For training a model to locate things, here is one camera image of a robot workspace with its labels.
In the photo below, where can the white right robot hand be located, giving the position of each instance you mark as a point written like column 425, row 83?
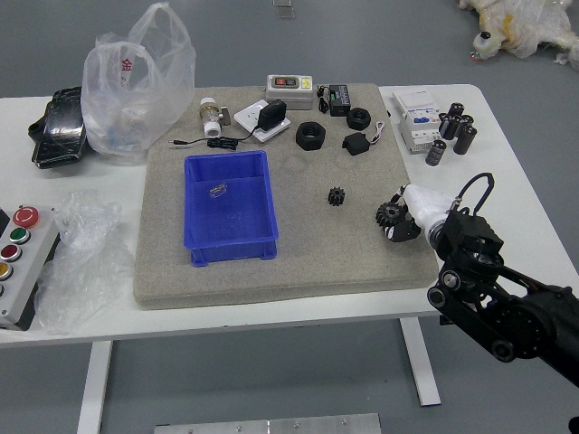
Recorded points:
column 427, row 201

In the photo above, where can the big black gear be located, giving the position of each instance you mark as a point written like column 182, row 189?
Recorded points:
column 385, row 214

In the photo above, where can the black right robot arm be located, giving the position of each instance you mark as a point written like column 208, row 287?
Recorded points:
column 520, row 312

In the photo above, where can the big black nut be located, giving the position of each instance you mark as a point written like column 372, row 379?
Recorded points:
column 311, row 135

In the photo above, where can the blue plastic box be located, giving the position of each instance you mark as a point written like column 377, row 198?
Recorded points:
column 228, row 217

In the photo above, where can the grey control button box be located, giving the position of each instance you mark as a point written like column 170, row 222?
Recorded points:
column 20, row 267

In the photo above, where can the black cylindrical capacitor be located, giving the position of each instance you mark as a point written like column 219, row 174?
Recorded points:
column 436, row 153
column 448, row 127
column 466, row 122
column 457, row 110
column 465, row 140

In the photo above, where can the white circuit breaker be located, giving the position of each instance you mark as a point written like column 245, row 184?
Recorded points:
column 418, row 117

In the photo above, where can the small black gear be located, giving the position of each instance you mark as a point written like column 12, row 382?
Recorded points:
column 336, row 197

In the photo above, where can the grey-brown mat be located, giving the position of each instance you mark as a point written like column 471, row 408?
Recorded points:
column 316, row 253

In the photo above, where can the black power supply module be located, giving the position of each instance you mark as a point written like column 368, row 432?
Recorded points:
column 340, row 100

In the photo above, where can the white table leg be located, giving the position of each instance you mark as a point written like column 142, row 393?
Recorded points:
column 94, row 389
column 420, row 361

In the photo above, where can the plush toy in plastic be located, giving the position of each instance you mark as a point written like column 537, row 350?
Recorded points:
column 520, row 27

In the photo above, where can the tiny clear zip bag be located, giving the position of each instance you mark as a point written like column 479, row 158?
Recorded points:
column 217, row 191

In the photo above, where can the brass valve with white ends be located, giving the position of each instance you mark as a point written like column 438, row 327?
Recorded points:
column 211, row 116

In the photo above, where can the metal floor socket cover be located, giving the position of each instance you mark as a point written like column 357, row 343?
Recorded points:
column 284, row 8

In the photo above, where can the silver metal plate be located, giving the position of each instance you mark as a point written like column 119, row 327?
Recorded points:
column 267, row 425

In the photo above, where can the large clear plastic bag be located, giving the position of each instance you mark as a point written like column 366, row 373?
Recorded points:
column 135, row 99

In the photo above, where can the crumpled clear plastic bag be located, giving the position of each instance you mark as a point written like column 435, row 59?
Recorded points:
column 86, row 262

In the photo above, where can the stack of black trays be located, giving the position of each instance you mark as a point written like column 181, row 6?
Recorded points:
column 61, row 135

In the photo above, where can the grey push-button switch box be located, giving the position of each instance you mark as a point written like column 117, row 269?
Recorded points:
column 289, row 92

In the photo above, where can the white wall socket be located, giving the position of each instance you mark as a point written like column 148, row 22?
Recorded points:
column 246, row 116

